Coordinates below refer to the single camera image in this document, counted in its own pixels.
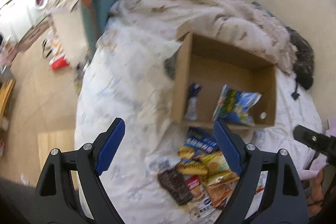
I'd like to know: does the red and white snack packet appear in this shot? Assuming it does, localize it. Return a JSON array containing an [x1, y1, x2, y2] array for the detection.
[[186, 175, 202, 194]]

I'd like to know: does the navy and white snack packet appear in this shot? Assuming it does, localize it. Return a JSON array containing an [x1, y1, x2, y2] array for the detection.
[[184, 83, 203, 121]]

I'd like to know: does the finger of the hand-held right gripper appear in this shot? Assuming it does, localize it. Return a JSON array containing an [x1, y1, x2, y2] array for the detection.
[[293, 124, 336, 161]]

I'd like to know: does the blue and yellow snack packet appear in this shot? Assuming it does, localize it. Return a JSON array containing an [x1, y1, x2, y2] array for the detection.
[[178, 127, 219, 157]]

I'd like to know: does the black cord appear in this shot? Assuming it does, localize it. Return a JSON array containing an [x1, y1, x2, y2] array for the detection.
[[291, 81, 301, 101]]

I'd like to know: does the pale yellow snack bag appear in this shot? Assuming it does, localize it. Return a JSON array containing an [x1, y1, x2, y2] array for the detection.
[[199, 152, 231, 174]]

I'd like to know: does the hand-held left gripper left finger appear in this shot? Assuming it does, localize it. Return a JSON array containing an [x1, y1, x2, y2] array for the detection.
[[29, 118, 126, 224]]

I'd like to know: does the pale pink cloth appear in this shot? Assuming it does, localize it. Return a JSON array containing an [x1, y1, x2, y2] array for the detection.
[[299, 153, 332, 183]]

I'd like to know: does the blue chip bag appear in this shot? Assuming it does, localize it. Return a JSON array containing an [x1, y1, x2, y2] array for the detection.
[[211, 84, 262, 127]]

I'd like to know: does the red bag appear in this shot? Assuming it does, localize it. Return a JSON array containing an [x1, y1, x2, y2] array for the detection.
[[49, 53, 70, 71]]

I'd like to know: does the beige blanket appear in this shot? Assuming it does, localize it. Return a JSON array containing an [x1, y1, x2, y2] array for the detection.
[[115, 0, 297, 75]]

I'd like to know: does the wooden furniture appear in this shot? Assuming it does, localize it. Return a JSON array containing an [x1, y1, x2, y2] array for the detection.
[[0, 78, 16, 119]]

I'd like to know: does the orange snack packet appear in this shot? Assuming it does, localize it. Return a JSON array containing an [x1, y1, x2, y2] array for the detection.
[[205, 172, 240, 209]]

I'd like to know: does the white printed duvet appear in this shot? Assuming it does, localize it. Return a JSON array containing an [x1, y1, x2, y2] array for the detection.
[[75, 0, 323, 224]]

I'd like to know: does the dark brown snack packet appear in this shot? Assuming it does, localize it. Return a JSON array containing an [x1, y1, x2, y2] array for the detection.
[[157, 168, 194, 206]]

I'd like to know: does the brown cardboard box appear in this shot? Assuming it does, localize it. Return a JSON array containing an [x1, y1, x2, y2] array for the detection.
[[169, 32, 278, 130]]

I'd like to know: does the dark furry blanket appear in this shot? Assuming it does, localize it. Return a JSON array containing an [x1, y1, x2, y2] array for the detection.
[[285, 27, 315, 90]]

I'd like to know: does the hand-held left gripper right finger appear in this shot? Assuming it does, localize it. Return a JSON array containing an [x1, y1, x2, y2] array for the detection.
[[213, 119, 309, 224]]

